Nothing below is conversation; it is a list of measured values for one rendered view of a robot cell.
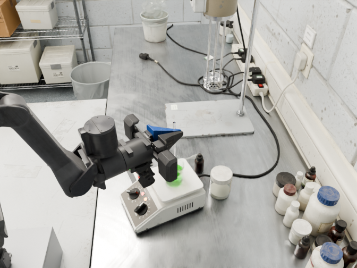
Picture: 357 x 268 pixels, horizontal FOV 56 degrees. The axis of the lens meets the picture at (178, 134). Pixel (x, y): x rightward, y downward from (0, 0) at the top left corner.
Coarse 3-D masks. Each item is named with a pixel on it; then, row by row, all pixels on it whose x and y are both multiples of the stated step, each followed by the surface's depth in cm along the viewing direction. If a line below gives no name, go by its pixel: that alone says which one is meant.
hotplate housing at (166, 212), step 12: (204, 192) 87; (156, 204) 84; (168, 204) 83; (180, 204) 85; (192, 204) 87; (204, 204) 90; (156, 216) 83; (168, 216) 85; (180, 216) 88; (144, 228) 84
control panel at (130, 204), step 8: (136, 184) 90; (144, 192) 87; (128, 200) 89; (136, 200) 87; (144, 200) 86; (152, 200) 85; (128, 208) 87; (152, 208) 84; (136, 216) 85; (144, 216) 83; (136, 224) 83
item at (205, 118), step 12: (168, 108) 125; (180, 108) 125; (192, 108) 125; (204, 108) 125; (216, 108) 125; (228, 108) 125; (168, 120) 119; (180, 120) 119; (192, 120) 119; (204, 120) 119; (216, 120) 119; (228, 120) 119; (240, 120) 119; (192, 132) 114; (204, 132) 114; (216, 132) 114; (228, 132) 114; (240, 132) 114; (252, 132) 115
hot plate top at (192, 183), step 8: (184, 160) 93; (152, 168) 90; (184, 168) 90; (160, 176) 88; (184, 176) 88; (192, 176) 88; (152, 184) 86; (160, 184) 86; (184, 184) 86; (192, 184) 86; (200, 184) 86; (160, 192) 84; (168, 192) 84; (176, 192) 84; (184, 192) 84; (192, 192) 85; (160, 200) 83; (168, 200) 82
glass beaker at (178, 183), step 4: (176, 156) 84; (180, 156) 83; (180, 160) 84; (180, 164) 85; (180, 172) 81; (180, 176) 82; (164, 180) 85; (176, 180) 83; (180, 180) 83; (168, 184) 84; (172, 184) 84; (176, 184) 84; (180, 184) 84; (172, 188) 85
